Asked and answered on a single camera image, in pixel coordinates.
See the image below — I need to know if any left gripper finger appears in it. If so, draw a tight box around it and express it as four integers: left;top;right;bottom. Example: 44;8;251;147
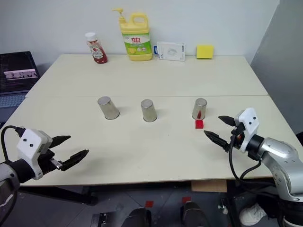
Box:
50;135;72;149
62;149;90;172

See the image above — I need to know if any steel cup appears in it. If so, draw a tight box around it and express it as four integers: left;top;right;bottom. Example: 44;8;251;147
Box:
140;99;158;123
97;96;120;120
191;98;208;120

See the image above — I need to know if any open laptop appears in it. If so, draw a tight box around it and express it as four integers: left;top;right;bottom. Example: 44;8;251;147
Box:
0;51;39;109

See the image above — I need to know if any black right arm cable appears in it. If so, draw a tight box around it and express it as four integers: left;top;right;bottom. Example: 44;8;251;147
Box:
228;134;263;182

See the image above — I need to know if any white cardboard box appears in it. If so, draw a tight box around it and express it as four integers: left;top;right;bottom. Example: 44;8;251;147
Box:
154;41;186;62

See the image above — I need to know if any dark rounded shape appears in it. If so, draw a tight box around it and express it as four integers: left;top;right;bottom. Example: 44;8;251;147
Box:
121;207;152;227
180;201;209;227

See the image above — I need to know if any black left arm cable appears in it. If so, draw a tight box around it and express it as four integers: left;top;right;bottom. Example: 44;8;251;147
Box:
0;126;26;164

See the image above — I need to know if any yellow sponge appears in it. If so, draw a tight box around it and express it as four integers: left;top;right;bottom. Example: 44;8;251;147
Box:
196;45;215;60

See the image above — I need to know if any white shoe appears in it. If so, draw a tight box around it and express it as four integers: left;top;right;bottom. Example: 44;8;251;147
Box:
239;203;268;227

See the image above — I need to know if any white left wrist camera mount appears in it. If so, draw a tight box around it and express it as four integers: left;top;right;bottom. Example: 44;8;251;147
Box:
16;129;53;181

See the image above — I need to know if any yellow detergent pump bottle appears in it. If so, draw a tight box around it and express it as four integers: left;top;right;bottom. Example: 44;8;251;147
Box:
112;8;153;62

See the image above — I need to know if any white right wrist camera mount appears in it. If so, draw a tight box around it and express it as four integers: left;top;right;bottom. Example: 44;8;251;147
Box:
234;108;260;153

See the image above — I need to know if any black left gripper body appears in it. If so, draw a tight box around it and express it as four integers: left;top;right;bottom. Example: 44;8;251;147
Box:
37;148;64;176

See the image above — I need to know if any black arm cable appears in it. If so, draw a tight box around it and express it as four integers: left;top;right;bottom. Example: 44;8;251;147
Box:
228;134;263;182
0;126;26;164

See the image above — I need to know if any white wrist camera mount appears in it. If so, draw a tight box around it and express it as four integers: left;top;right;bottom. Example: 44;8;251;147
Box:
234;108;260;153
16;129;53;181

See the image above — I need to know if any black table frame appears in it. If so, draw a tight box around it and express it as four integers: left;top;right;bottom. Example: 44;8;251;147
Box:
19;185;99;206

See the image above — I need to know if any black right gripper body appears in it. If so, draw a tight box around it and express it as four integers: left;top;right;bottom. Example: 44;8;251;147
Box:
227;119;245;152

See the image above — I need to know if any red ketchup bottle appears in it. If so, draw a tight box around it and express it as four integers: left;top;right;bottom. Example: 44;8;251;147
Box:
85;32;108;64

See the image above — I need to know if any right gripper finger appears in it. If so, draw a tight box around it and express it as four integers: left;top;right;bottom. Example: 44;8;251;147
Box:
218;115;236;127
204;130;230;152

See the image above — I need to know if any brown cardboard piece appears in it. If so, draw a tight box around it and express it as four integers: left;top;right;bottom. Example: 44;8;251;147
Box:
191;181;228;193

